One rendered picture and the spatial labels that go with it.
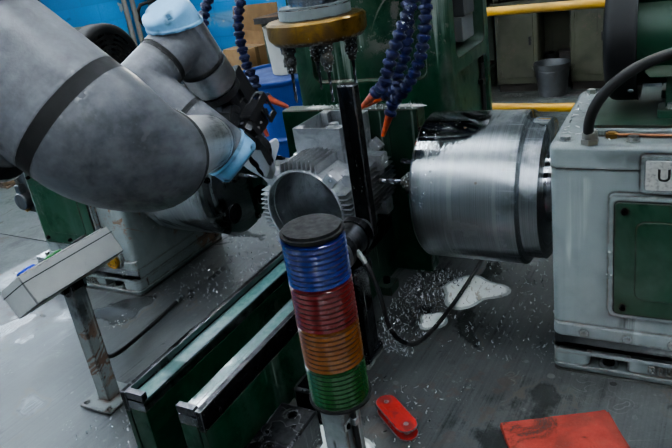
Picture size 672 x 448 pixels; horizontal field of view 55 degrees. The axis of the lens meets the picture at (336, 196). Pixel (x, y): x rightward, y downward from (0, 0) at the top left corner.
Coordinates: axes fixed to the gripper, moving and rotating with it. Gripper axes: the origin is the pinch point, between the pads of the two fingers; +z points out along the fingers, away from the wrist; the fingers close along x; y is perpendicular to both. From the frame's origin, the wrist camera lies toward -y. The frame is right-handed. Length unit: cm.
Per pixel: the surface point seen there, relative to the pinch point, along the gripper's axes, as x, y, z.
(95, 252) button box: 15.1, -24.9, -11.1
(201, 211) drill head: 16.5, -4.3, 6.3
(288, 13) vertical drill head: -4.6, 21.1, -18.4
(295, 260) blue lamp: -36, -34, -32
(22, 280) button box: 16.1, -34.5, -18.6
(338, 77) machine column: 1.5, 34.5, 8.8
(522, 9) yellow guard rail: 6, 197, 119
